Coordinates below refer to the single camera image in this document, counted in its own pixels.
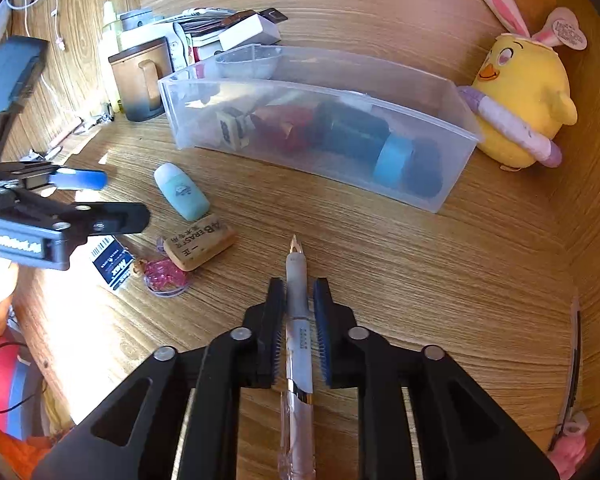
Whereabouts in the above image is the blue tape roll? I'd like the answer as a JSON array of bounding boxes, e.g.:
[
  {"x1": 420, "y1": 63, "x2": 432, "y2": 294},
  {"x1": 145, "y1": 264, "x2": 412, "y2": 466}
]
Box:
[{"x1": 372, "y1": 135, "x2": 413, "y2": 188}]

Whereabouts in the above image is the white cardboard box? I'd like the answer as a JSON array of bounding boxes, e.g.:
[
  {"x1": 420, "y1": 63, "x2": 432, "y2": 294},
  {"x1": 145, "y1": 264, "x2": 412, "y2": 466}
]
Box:
[{"x1": 219, "y1": 14, "x2": 282, "y2": 52}]

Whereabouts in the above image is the stack of books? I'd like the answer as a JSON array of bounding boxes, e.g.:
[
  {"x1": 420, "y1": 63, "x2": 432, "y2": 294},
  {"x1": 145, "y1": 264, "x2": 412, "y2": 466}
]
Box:
[{"x1": 172, "y1": 7, "x2": 286, "y2": 66}]

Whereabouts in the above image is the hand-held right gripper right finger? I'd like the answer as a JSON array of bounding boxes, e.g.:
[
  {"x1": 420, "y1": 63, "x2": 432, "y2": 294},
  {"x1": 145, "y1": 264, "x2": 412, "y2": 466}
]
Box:
[{"x1": 312, "y1": 277, "x2": 561, "y2": 480}]

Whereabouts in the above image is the thin black white strap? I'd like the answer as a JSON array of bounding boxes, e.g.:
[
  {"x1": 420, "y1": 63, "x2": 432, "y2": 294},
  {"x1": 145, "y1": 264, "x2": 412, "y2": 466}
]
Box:
[{"x1": 550, "y1": 295, "x2": 582, "y2": 453}]

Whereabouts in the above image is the green glass jar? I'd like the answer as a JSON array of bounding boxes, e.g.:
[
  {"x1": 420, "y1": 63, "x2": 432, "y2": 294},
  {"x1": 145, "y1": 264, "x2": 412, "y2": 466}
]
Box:
[{"x1": 312, "y1": 102, "x2": 388, "y2": 156}]

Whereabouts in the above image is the blue white small card box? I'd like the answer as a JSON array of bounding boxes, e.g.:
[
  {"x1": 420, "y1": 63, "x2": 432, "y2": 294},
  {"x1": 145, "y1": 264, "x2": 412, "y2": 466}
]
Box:
[{"x1": 89, "y1": 235, "x2": 133, "y2": 292}]

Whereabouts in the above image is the pink soft item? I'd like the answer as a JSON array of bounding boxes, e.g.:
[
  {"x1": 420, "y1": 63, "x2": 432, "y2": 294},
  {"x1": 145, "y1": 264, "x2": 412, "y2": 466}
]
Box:
[{"x1": 547, "y1": 410, "x2": 591, "y2": 478}]

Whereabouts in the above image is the clear plastic funnel cup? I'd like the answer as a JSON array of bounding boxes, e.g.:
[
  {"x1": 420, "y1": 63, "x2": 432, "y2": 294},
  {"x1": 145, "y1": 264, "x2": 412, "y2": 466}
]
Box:
[{"x1": 214, "y1": 49, "x2": 281, "y2": 81}]

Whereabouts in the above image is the clear fountain pen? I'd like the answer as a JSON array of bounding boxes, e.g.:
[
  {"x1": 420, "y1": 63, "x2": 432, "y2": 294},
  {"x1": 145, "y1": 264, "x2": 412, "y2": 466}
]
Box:
[{"x1": 279, "y1": 234, "x2": 316, "y2": 480}]

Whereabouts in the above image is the clear plastic storage bin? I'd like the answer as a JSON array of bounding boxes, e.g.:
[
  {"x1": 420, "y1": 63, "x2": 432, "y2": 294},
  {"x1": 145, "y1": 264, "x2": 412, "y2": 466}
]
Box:
[{"x1": 157, "y1": 44, "x2": 483, "y2": 213}]

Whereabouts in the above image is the yellow chick plush toy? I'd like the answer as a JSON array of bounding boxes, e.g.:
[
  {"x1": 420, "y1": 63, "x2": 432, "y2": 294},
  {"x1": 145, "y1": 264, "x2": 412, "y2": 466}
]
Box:
[{"x1": 455, "y1": 0, "x2": 588, "y2": 171}]

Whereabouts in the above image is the tan rectangular eraser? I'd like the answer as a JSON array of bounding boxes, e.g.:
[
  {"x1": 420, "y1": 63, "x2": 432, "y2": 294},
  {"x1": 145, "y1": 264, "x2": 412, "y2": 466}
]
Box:
[{"x1": 163, "y1": 213, "x2": 237, "y2": 272}]

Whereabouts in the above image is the tall pale spray bottle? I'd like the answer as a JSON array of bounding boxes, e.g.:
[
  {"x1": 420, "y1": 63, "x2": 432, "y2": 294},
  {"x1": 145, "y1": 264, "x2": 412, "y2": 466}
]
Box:
[{"x1": 101, "y1": 1, "x2": 126, "y2": 113}]

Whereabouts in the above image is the wooden stamp block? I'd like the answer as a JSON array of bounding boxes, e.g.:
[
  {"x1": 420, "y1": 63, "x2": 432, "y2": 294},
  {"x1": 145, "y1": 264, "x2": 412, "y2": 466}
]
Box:
[{"x1": 216, "y1": 107, "x2": 253, "y2": 151}]

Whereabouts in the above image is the pink bead charm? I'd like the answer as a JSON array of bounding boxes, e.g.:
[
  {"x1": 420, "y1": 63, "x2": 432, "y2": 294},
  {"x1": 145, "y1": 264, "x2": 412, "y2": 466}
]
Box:
[{"x1": 135, "y1": 255, "x2": 193, "y2": 298}]

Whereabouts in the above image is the black tape roll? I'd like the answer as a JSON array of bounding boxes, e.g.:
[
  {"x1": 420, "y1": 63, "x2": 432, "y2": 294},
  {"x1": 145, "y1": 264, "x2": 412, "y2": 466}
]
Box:
[{"x1": 405, "y1": 140, "x2": 443, "y2": 196}]

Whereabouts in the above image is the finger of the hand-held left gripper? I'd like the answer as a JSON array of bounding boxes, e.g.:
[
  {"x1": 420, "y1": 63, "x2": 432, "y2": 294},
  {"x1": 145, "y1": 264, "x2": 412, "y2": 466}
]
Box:
[
  {"x1": 0, "y1": 160, "x2": 108, "y2": 192},
  {"x1": 55, "y1": 202, "x2": 151, "y2": 250}
]

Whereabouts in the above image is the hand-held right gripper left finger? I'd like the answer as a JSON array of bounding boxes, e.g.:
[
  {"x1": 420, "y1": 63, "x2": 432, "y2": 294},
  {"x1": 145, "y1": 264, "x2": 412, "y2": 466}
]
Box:
[{"x1": 32, "y1": 277, "x2": 287, "y2": 480}]

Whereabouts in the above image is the person's red clothing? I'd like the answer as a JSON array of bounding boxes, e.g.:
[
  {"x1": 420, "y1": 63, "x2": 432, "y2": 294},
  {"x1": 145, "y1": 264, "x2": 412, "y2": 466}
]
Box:
[{"x1": 0, "y1": 335, "x2": 76, "y2": 480}]

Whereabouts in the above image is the brown lidded mug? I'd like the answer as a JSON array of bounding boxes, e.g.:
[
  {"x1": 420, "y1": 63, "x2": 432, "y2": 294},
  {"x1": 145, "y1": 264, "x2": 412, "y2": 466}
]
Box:
[{"x1": 108, "y1": 37, "x2": 173, "y2": 123}]

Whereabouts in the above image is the white jar grey lid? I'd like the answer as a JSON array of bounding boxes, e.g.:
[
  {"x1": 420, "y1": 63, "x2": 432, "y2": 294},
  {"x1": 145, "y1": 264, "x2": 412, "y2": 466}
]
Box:
[{"x1": 119, "y1": 9, "x2": 168, "y2": 51}]

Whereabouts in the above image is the red foil packet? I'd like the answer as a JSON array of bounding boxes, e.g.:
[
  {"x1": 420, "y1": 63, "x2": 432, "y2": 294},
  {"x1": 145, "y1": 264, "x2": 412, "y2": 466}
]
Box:
[{"x1": 252, "y1": 105, "x2": 313, "y2": 151}]

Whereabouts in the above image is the small aqua lotion bottle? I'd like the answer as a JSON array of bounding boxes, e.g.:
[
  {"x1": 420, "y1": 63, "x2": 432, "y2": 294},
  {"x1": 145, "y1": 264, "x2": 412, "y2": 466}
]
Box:
[{"x1": 154, "y1": 162, "x2": 211, "y2": 221}]

